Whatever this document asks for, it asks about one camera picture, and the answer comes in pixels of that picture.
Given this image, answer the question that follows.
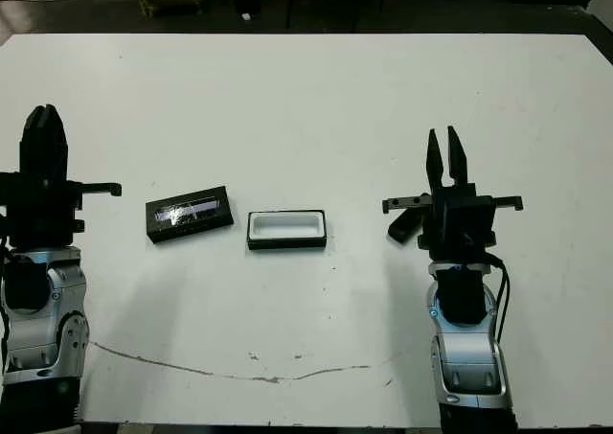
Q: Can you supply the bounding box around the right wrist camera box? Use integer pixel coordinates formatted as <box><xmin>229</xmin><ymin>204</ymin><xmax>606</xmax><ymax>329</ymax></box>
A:
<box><xmin>443</xmin><ymin>197</ymin><xmax>495</xmax><ymax>244</ymax></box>

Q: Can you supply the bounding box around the slim black camera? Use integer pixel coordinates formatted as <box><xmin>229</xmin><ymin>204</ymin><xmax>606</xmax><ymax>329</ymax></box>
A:
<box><xmin>387</xmin><ymin>208</ymin><xmax>425</xmax><ymax>244</ymax></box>

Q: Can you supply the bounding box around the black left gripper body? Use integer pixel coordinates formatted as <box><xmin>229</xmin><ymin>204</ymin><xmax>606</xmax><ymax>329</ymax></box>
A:
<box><xmin>0</xmin><ymin>171</ymin><xmax>124</xmax><ymax>251</ymax></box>

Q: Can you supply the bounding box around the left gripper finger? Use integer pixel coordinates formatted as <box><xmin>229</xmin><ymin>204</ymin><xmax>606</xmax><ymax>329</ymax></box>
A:
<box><xmin>46</xmin><ymin>103</ymin><xmax>69</xmax><ymax>181</ymax></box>
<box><xmin>19</xmin><ymin>105</ymin><xmax>48</xmax><ymax>181</ymax></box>

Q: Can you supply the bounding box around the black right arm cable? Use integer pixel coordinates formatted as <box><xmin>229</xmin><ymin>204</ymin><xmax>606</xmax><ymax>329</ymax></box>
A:
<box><xmin>488</xmin><ymin>254</ymin><xmax>511</xmax><ymax>344</ymax></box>

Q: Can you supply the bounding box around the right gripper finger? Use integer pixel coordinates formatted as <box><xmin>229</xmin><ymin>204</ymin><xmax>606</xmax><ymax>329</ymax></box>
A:
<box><xmin>425</xmin><ymin>127</ymin><xmax>444</xmax><ymax>195</ymax></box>
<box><xmin>446</xmin><ymin>126</ymin><xmax>470</xmax><ymax>187</ymax></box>

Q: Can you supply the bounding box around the black box base white insert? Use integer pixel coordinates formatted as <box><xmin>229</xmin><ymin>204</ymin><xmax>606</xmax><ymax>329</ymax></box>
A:
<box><xmin>246</xmin><ymin>208</ymin><xmax>329</xmax><ymax>252</ymax></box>

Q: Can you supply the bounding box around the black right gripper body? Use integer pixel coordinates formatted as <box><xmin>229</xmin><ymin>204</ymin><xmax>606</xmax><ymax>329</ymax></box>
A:
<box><xmin>382</xmin><ymin>183</ymin><xmax>523</xmax><ymax>263</ymax></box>

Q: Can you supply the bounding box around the black box lid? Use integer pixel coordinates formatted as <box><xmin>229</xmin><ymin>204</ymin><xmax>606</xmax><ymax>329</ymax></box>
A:
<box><xmin>145</xmin><ymin>183</ymin><xmax>235</xmax><ymax>246</ymax></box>

